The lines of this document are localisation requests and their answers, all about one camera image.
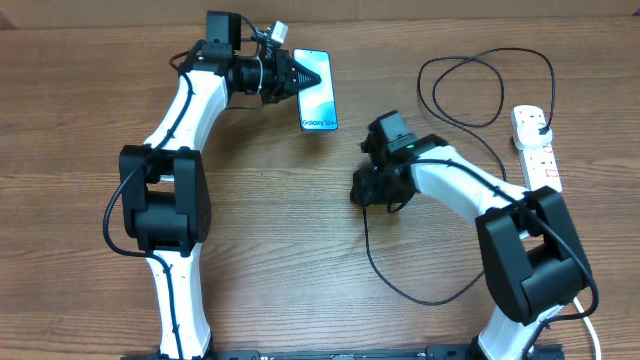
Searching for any black Galaxy smartphone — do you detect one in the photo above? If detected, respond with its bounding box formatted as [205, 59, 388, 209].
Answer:
[293, 48, 338, 131]

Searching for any black USB charging cable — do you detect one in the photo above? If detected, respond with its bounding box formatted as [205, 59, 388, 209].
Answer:
[361, 47, 557, 307]

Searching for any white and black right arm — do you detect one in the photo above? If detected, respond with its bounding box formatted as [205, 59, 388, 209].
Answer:
[350, 111, 599, 359]

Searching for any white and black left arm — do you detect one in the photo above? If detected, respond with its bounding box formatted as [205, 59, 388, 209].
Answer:
[105, 11, 321, 359]

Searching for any white USB charger plug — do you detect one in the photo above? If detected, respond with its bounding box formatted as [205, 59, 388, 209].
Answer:
[514, 122, 553, 150]

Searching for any white power strip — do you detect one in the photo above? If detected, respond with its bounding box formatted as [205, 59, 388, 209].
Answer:
[510, 105, 562, 192]

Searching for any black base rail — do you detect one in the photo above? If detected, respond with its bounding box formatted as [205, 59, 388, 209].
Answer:
[119, 343, 566, 360]

